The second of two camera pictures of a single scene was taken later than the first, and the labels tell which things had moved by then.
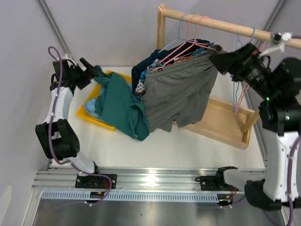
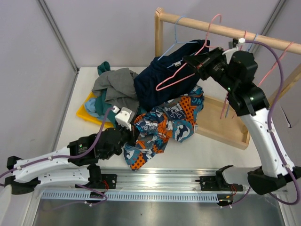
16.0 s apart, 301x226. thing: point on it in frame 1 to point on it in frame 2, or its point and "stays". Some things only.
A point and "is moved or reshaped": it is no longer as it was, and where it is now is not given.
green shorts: x=117 y=104 is moved or reshaped
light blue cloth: x=90 y=108 stays
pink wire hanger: x=188 y=48 to x=225 y=95
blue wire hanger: x=178 y=37 to x=175 y=43
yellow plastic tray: x=83 y=113 stays
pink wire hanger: x=185 y=43 to x=188 y=77
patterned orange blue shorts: x=139 y=86 to x=177 y=119
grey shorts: x=182 y=89 to x=119 y=86
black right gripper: x=238 y=61 to x=202 y=62
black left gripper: x=87 y=74 to x=133 y=134
